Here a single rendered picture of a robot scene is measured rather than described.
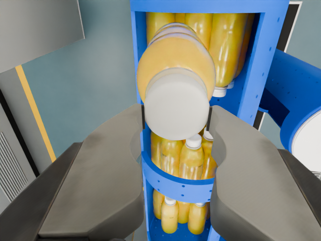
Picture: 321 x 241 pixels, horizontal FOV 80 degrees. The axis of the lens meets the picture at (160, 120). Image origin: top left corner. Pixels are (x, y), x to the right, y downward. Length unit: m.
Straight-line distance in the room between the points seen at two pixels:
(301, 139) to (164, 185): 0.45
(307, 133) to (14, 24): 1.16
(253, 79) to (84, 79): 1.56
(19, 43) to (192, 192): 0.94
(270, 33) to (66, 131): 2.00
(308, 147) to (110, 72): 1.41
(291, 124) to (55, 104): 1.83
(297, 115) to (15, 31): 1.12
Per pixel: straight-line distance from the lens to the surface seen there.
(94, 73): 1.74
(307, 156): 0.79
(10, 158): 2.34
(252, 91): 0.38
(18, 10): 1.13
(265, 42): 0.36
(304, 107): 0.73
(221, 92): 0.47
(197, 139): 0.49
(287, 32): 1.57
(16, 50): 1.07
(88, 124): 2.01
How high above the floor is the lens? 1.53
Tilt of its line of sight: 58 degrees down
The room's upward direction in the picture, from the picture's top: 173 degrees counter-clockwise
